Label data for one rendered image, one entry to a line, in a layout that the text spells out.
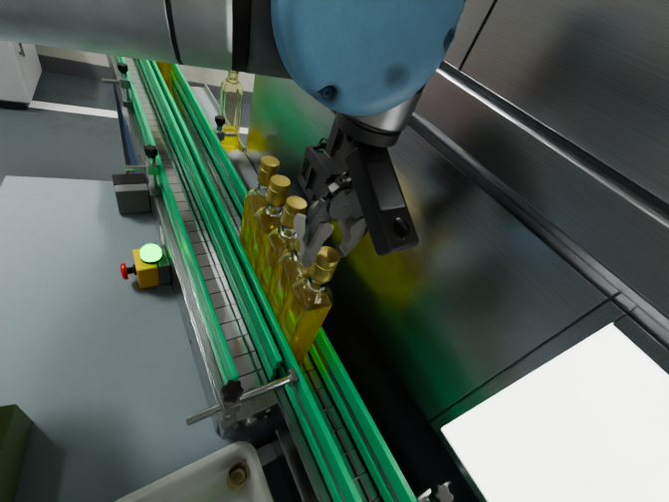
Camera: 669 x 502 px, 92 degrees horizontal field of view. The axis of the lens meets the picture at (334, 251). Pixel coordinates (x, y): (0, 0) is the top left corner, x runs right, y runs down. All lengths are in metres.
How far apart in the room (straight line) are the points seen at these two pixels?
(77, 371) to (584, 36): 0.91
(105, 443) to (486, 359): 0.64
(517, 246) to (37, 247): 1.00
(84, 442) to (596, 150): 0.84
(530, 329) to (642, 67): 0.26
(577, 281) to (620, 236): 0.05
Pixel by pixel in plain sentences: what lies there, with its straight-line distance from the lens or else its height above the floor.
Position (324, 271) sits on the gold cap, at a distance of 0.46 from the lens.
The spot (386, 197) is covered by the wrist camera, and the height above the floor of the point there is 1.31.
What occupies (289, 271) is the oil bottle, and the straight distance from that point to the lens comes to 0.53.
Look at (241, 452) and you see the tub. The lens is 0.67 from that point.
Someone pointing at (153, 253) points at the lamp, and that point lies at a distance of 0.85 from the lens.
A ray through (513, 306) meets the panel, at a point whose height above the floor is 1.24.
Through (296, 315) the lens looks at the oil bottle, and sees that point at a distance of 0.53.
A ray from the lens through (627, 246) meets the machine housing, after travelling 0.39.
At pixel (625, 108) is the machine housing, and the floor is 1.45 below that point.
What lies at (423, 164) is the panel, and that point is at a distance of 0.48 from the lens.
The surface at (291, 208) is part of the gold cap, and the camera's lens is 0.52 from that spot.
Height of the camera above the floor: 1.48
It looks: 42 degrees down
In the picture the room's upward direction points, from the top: 23 degrees clockwise
